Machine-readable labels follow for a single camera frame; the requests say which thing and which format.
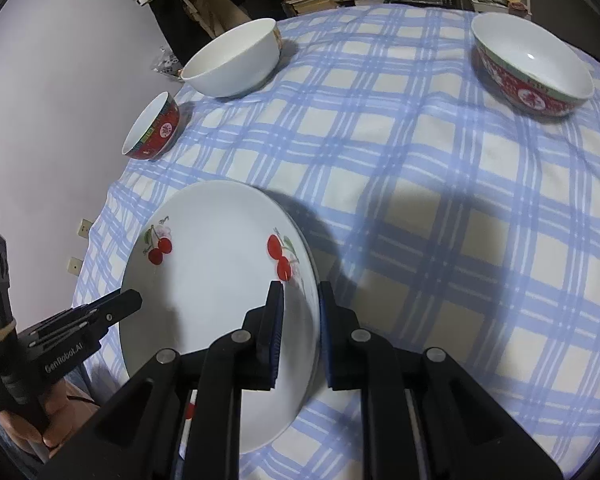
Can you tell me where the wall power socket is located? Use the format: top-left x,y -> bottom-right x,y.
76,219 -> 93,240

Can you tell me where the red patterned bowl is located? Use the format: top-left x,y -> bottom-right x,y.
122,91 -> 181,160
470,12 -> 594,117

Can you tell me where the blue plaid tablecloth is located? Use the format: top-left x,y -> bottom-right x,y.
74,6 -> 600,476

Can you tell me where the person's hand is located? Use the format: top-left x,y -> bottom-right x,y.
0,376 -> 104,456

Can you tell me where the cherry plate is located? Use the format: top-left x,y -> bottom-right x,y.
119,181 -> 320,453

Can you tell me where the large white bowl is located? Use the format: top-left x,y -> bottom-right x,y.
181,18 -> 283,98

